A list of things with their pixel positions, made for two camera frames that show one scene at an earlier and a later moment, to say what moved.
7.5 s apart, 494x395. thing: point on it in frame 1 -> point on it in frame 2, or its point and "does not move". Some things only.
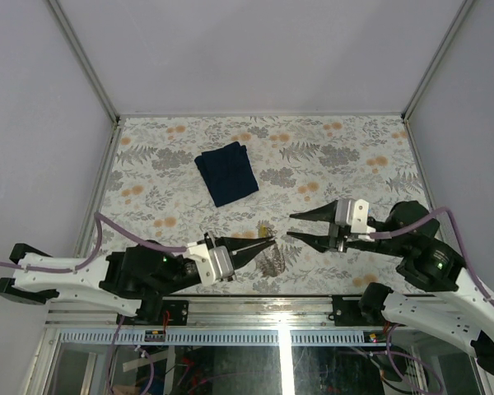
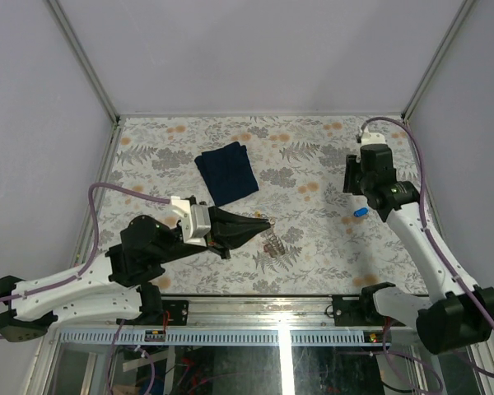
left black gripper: [243, 249] -> [229, 230]
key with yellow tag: [265, 231] -> [271, 219]
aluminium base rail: [217, 311] does not move
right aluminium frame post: [461, 14] does not move
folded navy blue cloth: [227, 172] does not move
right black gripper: [337, 238] -> [351, 165]
